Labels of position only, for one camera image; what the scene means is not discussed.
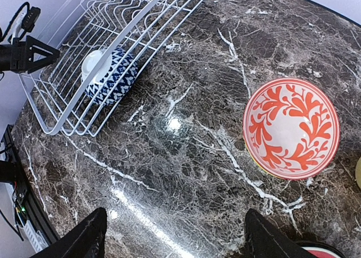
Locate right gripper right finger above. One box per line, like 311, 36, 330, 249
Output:
245, 209, 314, 258

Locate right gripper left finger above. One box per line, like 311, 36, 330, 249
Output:
33, 207, 107, 258

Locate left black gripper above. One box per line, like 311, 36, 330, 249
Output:
1, 36, 60, 73

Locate small blue patterned bowl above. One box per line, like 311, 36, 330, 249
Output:
86, 47, 138, 106

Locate pink rimmed plate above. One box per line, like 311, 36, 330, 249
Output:
296, 241, 346, 258

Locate white bowl with red pattern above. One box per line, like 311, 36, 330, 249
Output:
243, 78, 340, 181

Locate pale yellow mug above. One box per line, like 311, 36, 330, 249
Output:
355, 158, 361, 189

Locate lime green bowl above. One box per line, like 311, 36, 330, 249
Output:
244, 141, 272, 175

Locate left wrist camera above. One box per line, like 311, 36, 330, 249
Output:
7, 2, 41, 44

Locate white slotted cable duct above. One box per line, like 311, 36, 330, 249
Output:
5, 183, 49, 253

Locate white wire dish rack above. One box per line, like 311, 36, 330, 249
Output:
19, 0, 204, 136

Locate black front rail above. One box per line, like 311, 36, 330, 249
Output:
1, 125, 60, 245

